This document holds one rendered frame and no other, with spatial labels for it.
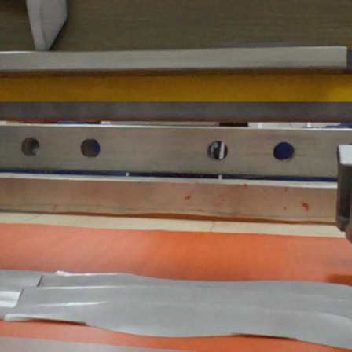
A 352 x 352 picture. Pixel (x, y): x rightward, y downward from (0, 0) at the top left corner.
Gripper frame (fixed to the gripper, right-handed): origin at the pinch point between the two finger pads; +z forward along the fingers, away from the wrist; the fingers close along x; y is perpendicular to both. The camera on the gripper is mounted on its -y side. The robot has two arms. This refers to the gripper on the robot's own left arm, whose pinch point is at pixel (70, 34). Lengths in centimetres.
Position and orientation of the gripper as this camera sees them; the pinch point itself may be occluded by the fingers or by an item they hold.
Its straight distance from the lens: 30.4
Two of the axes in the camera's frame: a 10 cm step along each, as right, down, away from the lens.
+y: -9.9, -0.3, 1.4
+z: -0.2, 9.9, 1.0
